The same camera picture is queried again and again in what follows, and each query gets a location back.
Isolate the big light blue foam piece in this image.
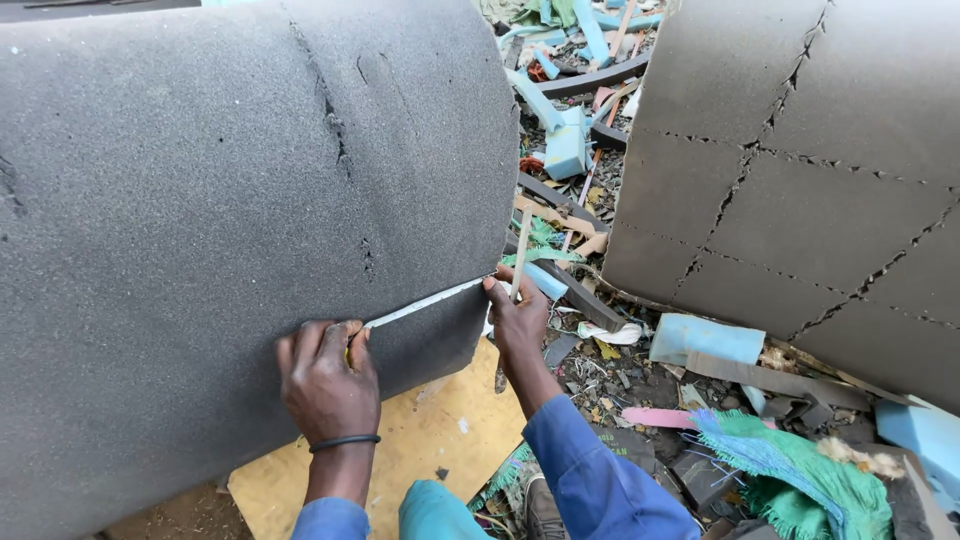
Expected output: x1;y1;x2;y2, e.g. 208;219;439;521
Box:
874;396;960;514

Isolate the long grey foam strip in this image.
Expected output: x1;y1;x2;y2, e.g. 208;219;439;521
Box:
684;350;873;413

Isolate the person's left hand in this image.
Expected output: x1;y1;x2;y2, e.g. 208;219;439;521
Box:
275;319;382;449

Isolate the black wristband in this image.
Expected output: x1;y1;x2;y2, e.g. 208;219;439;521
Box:
308;433;383;455

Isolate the cracked grey foam sheet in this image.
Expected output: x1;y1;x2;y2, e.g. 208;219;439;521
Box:
601;0;960;416

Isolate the dark cardboard piece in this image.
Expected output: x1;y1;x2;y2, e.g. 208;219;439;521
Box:
591;424;659;475

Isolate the pink foam strip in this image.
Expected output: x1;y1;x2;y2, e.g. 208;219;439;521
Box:
620;405;779;432

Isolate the thin wooden stick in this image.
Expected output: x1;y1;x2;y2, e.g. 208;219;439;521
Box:
509;204;534;303

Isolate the heap of foam scraps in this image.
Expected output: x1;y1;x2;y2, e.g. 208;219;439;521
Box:
477;0;670;234

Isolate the white cloth bundle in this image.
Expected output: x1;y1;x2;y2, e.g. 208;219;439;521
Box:
576;320;648;347

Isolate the green fringed cloth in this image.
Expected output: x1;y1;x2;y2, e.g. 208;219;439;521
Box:
688;408;895;540

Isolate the large grey foam sheet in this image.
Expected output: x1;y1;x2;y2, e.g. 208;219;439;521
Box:
0;0;522;540

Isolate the small light blue foam roll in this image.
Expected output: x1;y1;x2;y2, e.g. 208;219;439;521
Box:
522;261;570;303

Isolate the square light blue foam chunk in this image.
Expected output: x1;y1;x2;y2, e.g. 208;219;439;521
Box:
542;104;592;182

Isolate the light blue foam block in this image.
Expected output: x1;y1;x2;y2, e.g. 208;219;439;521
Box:
648;312;768;367

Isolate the person's grey shoe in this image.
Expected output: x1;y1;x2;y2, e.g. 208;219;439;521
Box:
522;471;569;540

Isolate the person's right hand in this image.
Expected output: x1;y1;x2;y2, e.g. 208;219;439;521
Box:
482;263;551;366

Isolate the dark grey foam strip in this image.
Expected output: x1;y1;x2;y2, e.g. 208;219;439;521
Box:
502;231;629;335

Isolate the person's teal trouser leg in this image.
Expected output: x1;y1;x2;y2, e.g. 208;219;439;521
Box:
396;479;498;540

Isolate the white measuring tape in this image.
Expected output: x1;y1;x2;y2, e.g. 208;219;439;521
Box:
344;275;491;369

